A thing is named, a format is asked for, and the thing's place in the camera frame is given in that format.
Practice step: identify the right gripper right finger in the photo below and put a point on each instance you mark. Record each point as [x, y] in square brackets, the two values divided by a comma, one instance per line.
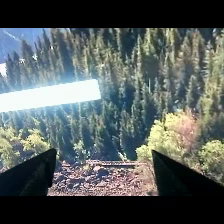
[173, 180]

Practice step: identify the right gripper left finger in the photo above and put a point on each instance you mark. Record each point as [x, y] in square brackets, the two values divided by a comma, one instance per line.
[33, 178]

